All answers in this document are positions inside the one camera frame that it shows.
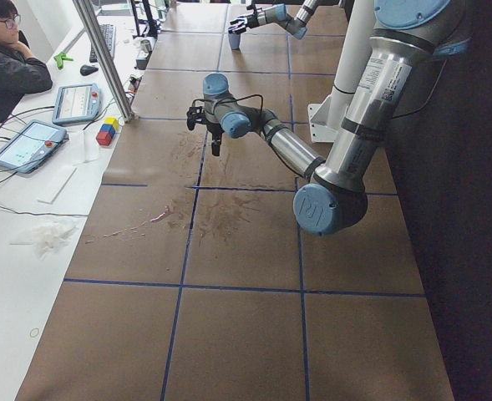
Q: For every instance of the steel cup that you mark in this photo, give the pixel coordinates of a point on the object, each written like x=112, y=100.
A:
x=146, y=45

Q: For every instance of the white paper sheet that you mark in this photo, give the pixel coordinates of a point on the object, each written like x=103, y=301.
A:
x=55, y=185

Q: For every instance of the teach pendant tablet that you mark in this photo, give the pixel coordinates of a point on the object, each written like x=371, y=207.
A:
x=76, y=104
x=32, y=146

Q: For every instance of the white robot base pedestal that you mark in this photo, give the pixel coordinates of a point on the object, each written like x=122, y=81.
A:
x=325, y=119

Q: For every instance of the green plastic tool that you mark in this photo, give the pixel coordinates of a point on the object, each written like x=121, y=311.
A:
x=61, y=58

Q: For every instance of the far teach pendant tablet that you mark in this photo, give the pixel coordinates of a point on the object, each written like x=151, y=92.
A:
x=76, y=104

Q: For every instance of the seated person in black jacket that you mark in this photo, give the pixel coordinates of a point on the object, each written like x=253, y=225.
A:
x=21, y=72

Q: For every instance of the black keyboard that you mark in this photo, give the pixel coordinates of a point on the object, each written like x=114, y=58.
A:
x=109, y=34

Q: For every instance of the near teach pendant tablet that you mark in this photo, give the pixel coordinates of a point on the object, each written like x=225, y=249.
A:
x=32, y=146

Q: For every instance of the aluminium frame post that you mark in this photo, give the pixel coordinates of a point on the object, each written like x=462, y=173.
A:
x=90, y=22

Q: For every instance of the blue block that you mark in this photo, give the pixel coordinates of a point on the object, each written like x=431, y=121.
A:
x=107, y=129

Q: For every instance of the yellow block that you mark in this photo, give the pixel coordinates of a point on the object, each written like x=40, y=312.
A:
x=113, y=122

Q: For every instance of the black computer mouse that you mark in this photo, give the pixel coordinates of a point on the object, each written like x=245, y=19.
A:
x=86, y=70

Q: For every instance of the light blue cup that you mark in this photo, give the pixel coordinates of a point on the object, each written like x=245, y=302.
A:
x=234, y=41

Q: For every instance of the red block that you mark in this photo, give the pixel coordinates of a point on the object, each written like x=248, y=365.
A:
x=104, y=138

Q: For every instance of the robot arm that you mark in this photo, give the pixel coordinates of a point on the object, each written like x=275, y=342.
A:
x=385, y=42
x=275, y=14

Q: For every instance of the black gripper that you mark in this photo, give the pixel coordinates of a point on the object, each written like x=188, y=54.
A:
x=251, y=19
x=215, y=134

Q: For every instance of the crumpled white tissue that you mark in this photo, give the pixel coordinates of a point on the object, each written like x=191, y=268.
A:
x=47, y=238

